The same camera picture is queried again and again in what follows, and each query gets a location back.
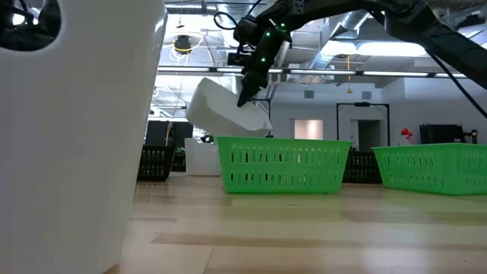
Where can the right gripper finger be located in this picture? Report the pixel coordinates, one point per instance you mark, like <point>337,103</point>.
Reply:
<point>251,89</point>

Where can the white plastic basket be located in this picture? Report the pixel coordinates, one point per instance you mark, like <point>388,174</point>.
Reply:
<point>201,158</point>
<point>220,110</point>
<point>76,152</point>

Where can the black plastic basket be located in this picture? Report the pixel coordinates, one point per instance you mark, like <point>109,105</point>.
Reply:
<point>361,167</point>
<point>156,160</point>

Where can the green plastic basket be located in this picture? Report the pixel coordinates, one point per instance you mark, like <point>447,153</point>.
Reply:
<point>283,163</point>
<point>433,169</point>

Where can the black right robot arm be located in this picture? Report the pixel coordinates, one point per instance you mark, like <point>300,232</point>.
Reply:
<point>418,23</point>

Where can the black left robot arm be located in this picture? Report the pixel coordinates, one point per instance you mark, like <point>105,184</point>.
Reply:
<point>23,34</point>

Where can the black computer monitor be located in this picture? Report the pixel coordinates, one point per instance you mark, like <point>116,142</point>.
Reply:
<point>169,133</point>

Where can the red orange robot part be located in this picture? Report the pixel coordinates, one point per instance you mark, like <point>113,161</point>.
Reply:
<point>406,133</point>

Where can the black machine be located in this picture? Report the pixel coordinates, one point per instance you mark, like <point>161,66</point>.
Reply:
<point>441,133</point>

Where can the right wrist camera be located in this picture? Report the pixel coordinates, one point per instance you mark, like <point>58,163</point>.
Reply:
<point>237,59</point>

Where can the hanging ceiling camera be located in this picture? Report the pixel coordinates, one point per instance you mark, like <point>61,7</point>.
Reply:
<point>183,42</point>

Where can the black metal frame stand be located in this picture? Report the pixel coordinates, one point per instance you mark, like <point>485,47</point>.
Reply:
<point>363,104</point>

